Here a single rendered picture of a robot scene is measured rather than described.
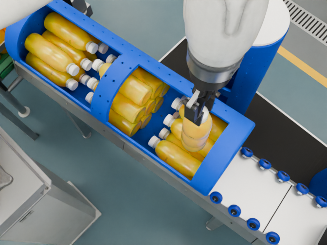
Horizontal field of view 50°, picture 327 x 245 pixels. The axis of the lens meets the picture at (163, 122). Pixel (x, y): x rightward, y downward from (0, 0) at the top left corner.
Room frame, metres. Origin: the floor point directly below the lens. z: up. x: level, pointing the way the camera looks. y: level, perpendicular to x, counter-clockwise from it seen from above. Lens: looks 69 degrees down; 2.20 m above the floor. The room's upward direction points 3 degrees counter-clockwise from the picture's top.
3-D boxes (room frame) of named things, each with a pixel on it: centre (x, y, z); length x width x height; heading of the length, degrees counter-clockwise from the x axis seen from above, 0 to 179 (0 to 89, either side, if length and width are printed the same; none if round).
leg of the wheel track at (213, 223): (0.15, -0.25, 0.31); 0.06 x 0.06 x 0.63; 51
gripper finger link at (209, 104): (0.32, -0.10, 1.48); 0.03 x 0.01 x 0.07; 51
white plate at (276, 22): (0.87, -0.39, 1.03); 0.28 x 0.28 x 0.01
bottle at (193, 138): (0.30, -0.08, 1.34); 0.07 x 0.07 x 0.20
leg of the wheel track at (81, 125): (0.78, 0.51, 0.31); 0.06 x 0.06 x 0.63; 51
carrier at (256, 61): (0.87, -0.39, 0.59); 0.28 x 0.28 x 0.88
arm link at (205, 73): (0.30, -0.09, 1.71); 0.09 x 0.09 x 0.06
